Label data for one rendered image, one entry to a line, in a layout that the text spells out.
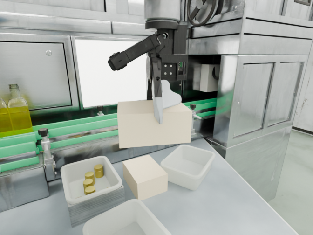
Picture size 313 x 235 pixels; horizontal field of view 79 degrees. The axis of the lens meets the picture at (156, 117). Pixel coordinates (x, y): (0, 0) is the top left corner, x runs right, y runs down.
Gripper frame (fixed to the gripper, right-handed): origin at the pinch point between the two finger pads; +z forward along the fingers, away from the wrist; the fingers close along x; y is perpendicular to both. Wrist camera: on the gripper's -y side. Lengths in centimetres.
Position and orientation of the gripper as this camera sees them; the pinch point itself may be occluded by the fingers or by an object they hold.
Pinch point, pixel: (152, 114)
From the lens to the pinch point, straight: 46.0
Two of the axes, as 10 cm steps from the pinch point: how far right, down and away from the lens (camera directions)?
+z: -0.1, 9.5, 3.1
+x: -1.8, -3.1, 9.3
